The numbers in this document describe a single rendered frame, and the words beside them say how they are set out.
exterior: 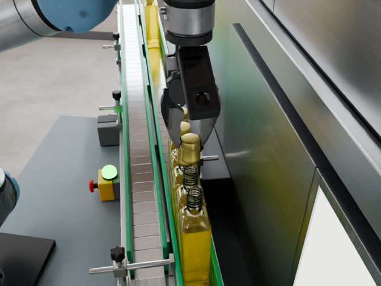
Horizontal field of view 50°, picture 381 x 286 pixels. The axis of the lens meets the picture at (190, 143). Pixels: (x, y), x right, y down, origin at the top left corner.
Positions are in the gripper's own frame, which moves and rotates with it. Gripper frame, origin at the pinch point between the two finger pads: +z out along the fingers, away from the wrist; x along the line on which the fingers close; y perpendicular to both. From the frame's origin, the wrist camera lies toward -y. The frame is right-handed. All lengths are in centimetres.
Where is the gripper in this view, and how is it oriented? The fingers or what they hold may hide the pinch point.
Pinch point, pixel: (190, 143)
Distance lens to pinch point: 72.4
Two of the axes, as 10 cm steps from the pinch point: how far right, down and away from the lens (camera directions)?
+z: 0.0, 8.0, 6.0
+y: -1.4, -6.0, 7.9
